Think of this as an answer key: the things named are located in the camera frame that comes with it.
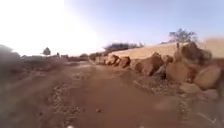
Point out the brown dirt ground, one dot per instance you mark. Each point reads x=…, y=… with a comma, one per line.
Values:
x=103, y=100

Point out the row of brown boulders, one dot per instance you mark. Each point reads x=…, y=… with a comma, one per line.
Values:
x=173, y=68

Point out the sandy earth bank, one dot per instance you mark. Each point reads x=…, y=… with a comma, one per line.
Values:
x=146, y=51

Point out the row of dark bushes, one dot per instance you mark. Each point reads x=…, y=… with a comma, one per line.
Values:
x=121, y=46

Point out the bare tree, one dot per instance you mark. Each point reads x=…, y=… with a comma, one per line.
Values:
x=182, y=35

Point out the small distant tree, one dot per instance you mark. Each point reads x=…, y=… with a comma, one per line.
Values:
x=46, y=51

